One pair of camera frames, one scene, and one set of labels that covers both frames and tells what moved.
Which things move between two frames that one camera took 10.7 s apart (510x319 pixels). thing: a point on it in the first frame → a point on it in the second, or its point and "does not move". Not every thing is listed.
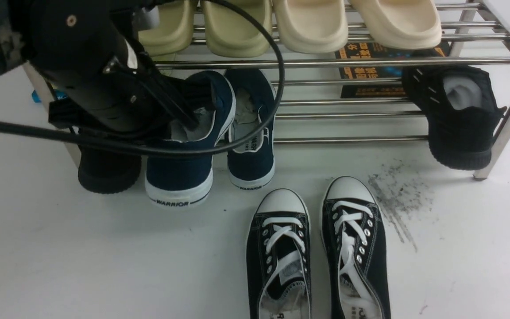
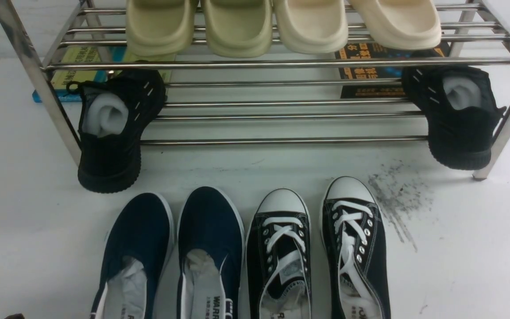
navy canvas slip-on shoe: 250,99 → 210,247
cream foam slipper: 399,24 does not move
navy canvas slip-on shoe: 183,180 → 137,250
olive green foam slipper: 231,32 does not move
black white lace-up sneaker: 354,249 does not move
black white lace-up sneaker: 278,257 does not move
